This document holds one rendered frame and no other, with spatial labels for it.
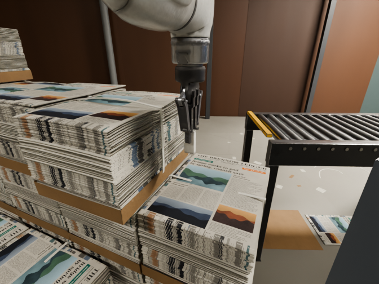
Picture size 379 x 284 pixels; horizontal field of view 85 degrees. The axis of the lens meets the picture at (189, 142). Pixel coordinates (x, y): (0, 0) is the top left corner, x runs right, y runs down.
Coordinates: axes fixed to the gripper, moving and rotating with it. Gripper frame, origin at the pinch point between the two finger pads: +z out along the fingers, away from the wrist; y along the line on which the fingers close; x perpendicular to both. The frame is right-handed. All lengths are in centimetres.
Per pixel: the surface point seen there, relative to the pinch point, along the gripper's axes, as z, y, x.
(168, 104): -9.5, -1.8, -7.3
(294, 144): 16, -51, 31
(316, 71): 8, -386, 72
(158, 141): -1.0, 5.4, -7.1
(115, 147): -5.9, 21.1, -6.8
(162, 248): 22.2, 18.0, 0.2
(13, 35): -30, -16, -95
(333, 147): 18, -57, 48
